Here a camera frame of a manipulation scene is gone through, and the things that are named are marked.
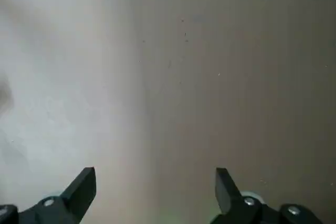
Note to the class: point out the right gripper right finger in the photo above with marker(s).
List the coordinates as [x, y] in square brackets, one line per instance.
[231, 205]

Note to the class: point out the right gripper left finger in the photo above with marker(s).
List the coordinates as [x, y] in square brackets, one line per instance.
[73, 203]

